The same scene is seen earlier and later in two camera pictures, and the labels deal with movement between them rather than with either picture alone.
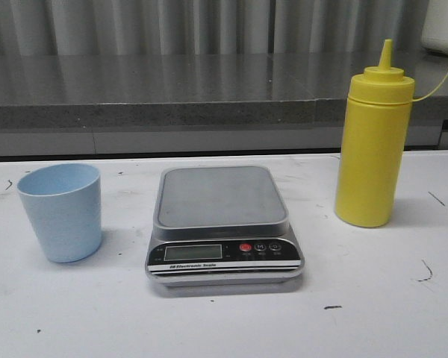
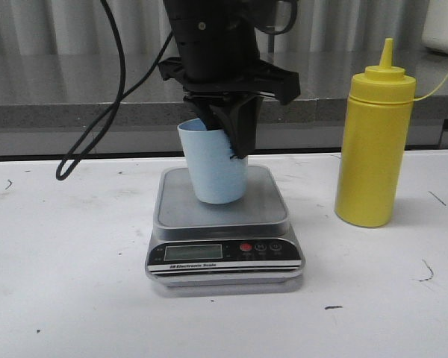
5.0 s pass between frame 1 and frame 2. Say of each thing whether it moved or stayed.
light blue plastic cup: moved
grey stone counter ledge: stayed
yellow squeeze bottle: stayed
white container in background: stayed
